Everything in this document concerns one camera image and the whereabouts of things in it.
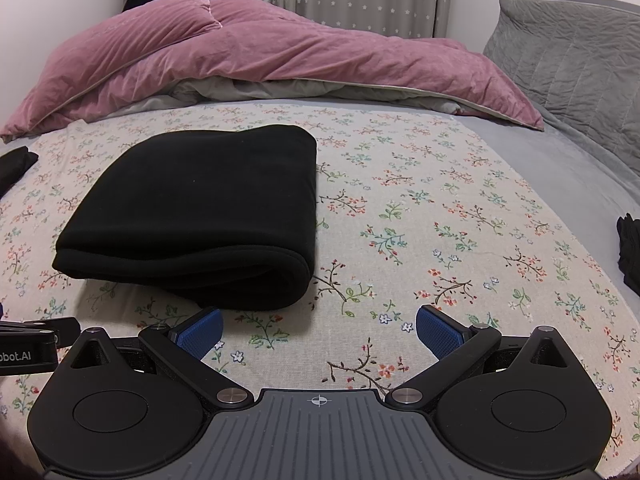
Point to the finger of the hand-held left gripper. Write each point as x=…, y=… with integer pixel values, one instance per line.
x=62, y=332

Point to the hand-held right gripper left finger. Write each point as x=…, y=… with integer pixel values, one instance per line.
x=202, y=334

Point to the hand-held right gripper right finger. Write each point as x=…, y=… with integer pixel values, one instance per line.
x=440, y=334

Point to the black pants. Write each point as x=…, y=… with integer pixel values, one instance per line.
x=200, y=210
x=15, y=167

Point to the floral bed sheet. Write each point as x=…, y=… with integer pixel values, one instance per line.
x=425, y=200

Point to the pile of black clothes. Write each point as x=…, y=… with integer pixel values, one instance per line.
x=630, y=250

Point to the grey bed sheet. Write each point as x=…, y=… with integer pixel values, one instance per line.
x=575, y=170

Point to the pink duvet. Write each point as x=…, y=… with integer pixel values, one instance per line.
x=300, y=55

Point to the grey quilted pillow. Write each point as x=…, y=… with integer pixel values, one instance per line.
x=580, y=60

